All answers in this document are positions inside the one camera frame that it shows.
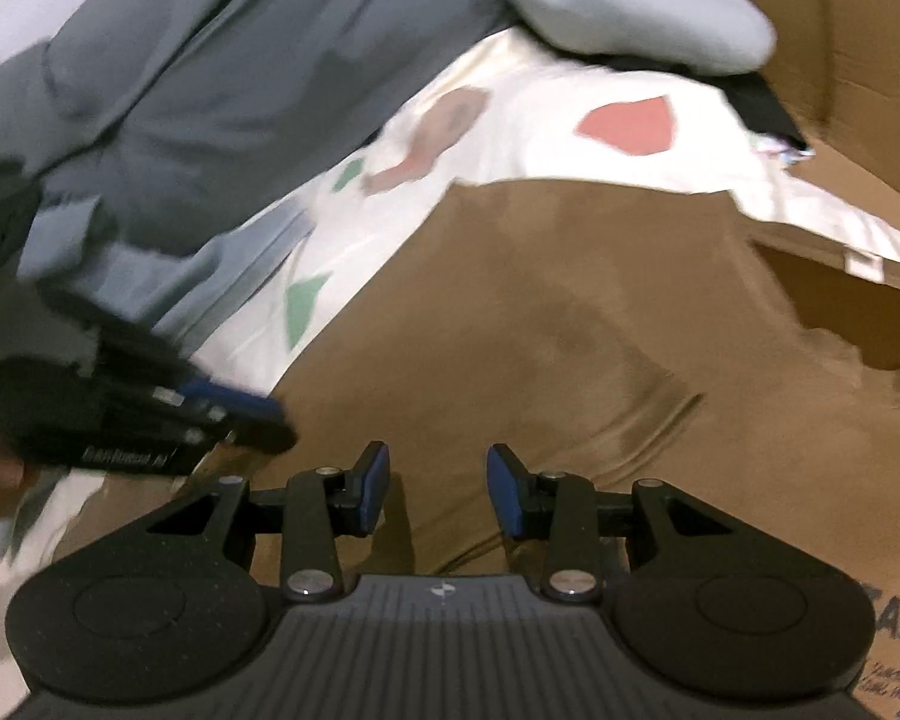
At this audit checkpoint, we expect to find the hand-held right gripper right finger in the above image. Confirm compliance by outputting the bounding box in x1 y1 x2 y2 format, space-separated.
487 444 777 604

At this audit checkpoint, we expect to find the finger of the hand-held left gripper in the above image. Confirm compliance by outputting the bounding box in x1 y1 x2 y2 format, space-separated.
216 420 299 458
157 381 286 425

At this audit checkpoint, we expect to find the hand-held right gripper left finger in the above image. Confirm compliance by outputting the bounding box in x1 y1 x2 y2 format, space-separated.
105 441 389 604

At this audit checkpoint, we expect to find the brown t-shirt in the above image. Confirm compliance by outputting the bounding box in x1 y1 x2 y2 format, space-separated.
75 176 900 720

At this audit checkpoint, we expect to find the light blue cloth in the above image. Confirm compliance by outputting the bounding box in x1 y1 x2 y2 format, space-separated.
15 195 316 361

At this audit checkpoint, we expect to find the dark grey pillow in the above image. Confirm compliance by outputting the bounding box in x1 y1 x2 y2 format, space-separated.
0 0 511 331

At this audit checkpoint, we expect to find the cream printed blanket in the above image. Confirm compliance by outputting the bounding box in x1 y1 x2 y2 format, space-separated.
0 26 900 616

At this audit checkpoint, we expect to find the white patterned cloth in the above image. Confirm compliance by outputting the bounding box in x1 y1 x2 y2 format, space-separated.
750 131 818 166

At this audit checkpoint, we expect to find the small black cloth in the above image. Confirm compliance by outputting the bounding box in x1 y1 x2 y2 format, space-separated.
570 0 811 155

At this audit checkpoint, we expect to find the large cardboard sheet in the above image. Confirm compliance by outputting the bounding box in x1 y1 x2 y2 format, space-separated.
660 0 900 241

